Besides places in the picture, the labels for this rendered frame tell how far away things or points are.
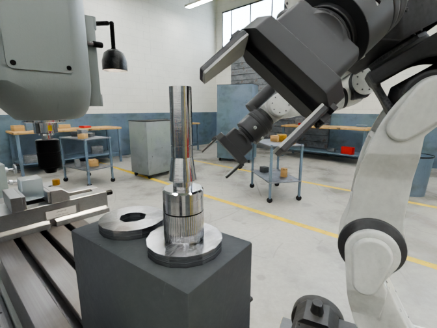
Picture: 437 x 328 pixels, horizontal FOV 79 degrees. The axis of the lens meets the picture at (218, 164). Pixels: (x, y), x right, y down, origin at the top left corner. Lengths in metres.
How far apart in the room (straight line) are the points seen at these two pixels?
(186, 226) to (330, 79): 0.21
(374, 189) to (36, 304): 0.73
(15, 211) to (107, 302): 0.58
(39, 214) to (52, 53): 0.49
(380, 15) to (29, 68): 0.56
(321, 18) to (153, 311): 0.34
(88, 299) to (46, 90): 0.40
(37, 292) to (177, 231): 0.42
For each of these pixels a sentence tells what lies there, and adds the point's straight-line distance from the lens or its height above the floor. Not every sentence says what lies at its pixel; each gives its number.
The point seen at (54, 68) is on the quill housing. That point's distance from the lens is 0.64.
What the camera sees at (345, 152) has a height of 0.27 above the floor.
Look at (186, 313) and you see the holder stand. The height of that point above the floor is 1.15.
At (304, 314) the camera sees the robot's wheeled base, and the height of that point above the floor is 0.61.
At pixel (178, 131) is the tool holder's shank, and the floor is 1.31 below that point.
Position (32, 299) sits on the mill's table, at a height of 0.99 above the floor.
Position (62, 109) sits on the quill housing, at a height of 1.33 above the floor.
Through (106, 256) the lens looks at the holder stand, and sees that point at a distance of 0.36.
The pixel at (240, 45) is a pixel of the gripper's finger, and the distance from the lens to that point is 0.29.
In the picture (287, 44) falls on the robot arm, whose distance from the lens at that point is 0.28.
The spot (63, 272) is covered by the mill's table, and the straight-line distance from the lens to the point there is 0.71.
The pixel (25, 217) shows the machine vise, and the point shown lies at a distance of 0.94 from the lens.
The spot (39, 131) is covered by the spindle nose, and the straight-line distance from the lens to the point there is 0.71.
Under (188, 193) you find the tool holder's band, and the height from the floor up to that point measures 1.25.
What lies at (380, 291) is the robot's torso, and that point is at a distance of 0.77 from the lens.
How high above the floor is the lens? 1.34
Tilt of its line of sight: 12 degrees down
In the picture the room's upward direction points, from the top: straight up
